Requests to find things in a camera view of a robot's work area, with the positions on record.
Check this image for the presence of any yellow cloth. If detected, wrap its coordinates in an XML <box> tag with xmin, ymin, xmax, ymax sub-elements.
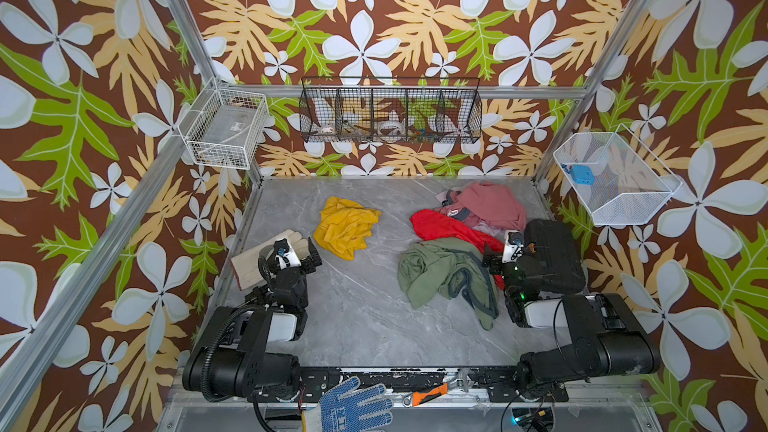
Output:
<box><xmin>313</xmin><ymin>196</ymin><xmax>381</xmax><ymax>261</ymax></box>

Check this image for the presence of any orange handled tool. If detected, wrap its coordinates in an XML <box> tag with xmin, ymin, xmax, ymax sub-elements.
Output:
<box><xmin>402</xmin><ymin>383</ymin><xmax>450</xmax><ymax>408</ymax></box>

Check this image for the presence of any black wire basket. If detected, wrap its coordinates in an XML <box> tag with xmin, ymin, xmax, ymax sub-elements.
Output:
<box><xmin>297</xmin><ymin>76</ymin><xmax>483</xmax><ymax>144</ymax></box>

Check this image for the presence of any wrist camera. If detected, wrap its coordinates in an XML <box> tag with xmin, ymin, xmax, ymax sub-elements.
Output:
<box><xmin>273</xmin><ymin>239</ymin><xmax>301</xmax><ymax>270</ymax></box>
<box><xmin>502</xmin><ymin>230</ymin><xmax>525</xmax><ymax>263</ymax></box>

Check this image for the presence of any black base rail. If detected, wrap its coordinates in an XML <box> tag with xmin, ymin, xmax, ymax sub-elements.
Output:
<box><xmin>248</xmin><ymin>365</ymin><xmax>570</xmax><ymax>404</ymax></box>

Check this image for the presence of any black zip case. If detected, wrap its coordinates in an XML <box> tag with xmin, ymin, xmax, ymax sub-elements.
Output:
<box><xmin>521</xmin><ymin>219</ymin><xmax>586</xmax><ymax>295</ymax></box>

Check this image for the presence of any blue knit work glove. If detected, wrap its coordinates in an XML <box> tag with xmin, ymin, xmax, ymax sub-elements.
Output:
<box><xmin>303</xmin><ymin>377</ymin><xmax>393</xmax><ymax>432</ymax></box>

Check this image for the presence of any blue object in basket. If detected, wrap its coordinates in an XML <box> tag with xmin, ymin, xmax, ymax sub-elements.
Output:
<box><xmin>567</xmin><ymin>164</ymin><xmax>596</xmax><ymax>186</ymax></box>

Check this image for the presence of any red cloth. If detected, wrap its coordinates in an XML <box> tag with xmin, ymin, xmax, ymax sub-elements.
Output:
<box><xmin>411</xmin><ymin>210</ymin><xmax>504</xmax><ymax>259</ymax></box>

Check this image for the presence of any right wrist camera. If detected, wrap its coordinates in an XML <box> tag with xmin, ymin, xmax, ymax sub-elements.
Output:
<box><xmin>502</xmin><ymin>230</ymin><xmax>525</xmax><ymax>263</ymax></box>

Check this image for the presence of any white mesh basket right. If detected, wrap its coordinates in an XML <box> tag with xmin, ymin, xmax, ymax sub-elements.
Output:
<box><xmin>554</xmin><ymin>125</ymin><xmax>682</xmax><ymax>227</ymax></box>

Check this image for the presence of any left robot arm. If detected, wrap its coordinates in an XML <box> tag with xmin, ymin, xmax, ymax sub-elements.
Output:
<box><xmin>182</xmin><ymin>239</ymin><xmax>322</xmax><ymax>402</ymax></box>

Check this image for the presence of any beige folded cloth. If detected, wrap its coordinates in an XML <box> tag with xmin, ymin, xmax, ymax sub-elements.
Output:
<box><xmin>232</xmin><ymin>229</ymin><xmax>309</xmax><ymax>291</ymax></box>

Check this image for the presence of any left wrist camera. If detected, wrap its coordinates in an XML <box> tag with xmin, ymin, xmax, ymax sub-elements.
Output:
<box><xmin>273</xmin><ymin>239</ymin><xmax>301</xmax><ymax>270</ymax></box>

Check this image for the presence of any pink maroon cloth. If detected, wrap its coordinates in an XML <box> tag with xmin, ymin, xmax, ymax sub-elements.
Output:
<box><xmin>436</xmin><ymin>182</ymin><xmax>527</xmax><ymax>235</ymax></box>

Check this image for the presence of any olive green cloth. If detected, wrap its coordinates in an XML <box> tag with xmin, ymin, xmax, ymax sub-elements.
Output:
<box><xmin>397</xmin><ymin>238</ymin><xmax>499</xmax><ymax>331</ymax></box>

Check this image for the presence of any white wire basket left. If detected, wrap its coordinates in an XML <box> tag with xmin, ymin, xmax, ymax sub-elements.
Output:
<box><xmin>180</xmin><ymin>87</ymin><xmax>270</xmax><ymax>170</ymax></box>

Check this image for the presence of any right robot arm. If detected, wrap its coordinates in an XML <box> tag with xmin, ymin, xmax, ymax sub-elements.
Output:
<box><xmin>483</xmin><ymin>247</ymin><xmax>661</xmax><ymax>400</ymax></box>

